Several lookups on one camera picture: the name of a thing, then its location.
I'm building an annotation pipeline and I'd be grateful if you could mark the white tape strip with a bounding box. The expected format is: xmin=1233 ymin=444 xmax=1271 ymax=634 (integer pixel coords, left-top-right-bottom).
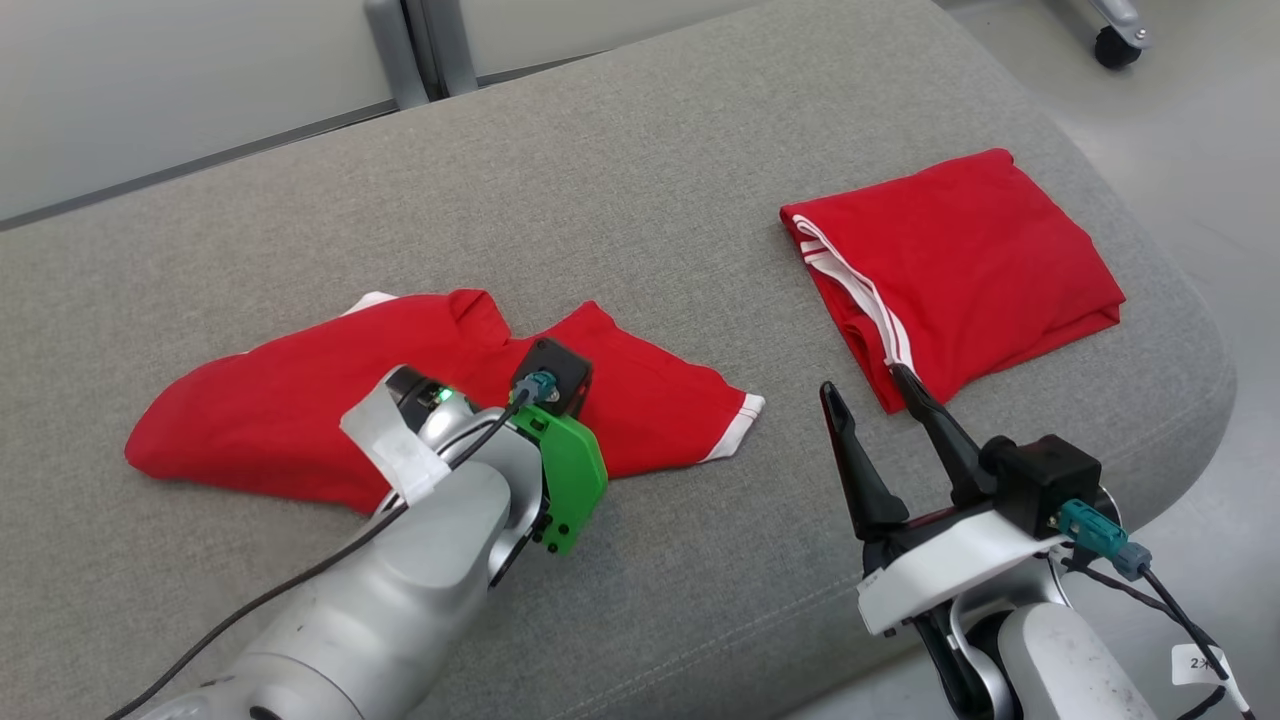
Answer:
xmin=340 ymin=383 xmax=453 ymax=513

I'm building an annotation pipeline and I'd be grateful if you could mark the red basketball jersey white trim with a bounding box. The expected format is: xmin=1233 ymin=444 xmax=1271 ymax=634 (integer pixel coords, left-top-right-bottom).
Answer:
xmin=780 ymin=148 xmax=1128 ymax=414

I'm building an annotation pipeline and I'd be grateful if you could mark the grey partition panel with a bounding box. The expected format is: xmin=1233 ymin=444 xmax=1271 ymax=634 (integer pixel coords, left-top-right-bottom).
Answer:
xmin=405 ymin=0 xmax=791 ymax=96
xmin=0 ymin=0 xmax=441 ymax=233

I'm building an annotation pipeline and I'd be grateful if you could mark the red shorts white stripe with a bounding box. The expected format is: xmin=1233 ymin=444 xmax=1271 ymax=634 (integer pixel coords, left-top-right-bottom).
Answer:
xmin=125 ymin=289 xmax=766 ymax=516

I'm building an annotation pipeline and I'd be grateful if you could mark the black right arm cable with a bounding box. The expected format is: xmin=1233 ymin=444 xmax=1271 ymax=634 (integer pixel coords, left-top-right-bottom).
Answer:
xmin=1058 ymin=500 xmax=1256 ymax=720

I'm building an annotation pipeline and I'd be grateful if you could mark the white cable label tag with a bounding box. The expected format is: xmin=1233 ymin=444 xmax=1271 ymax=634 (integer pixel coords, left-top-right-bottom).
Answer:
xmin=1172 ymin=645 xmax=1229 ymax=687

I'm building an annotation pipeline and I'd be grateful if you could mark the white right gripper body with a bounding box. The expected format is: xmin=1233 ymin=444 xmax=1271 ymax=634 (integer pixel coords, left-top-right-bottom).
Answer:
xmin=857 ymin=500 xmax=1071 ymax=637

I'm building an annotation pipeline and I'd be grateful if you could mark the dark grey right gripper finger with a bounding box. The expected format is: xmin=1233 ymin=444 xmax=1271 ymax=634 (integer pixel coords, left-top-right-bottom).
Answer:
xmin=820 ymin=382 xmax=911 ymax=541
xmin=890 ymin=363 xmax=1001 ymax=506

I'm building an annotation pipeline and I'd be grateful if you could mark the black caster wheel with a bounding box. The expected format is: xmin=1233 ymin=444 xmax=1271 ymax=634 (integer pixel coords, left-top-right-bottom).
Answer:
xmin=1093 ymin=25 xmax=1143 ymax=71

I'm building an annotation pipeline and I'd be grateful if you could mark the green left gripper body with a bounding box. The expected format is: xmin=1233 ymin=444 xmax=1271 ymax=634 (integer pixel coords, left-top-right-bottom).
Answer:
xmin=505 ymin=403 xmax=609 ymax=557

